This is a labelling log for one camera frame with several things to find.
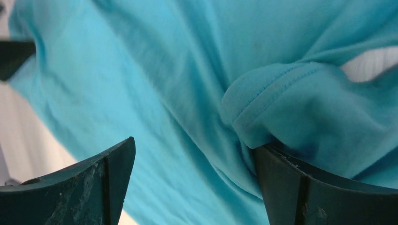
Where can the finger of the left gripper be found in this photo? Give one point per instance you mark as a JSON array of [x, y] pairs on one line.
[[13, 55]]

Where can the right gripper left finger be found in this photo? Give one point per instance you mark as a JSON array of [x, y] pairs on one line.
[[90, 192]]

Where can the turquoise t shirt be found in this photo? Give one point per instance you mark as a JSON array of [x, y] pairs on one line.
[[198, 83]]

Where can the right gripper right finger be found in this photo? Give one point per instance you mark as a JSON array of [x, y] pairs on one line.
[[297, 193]]

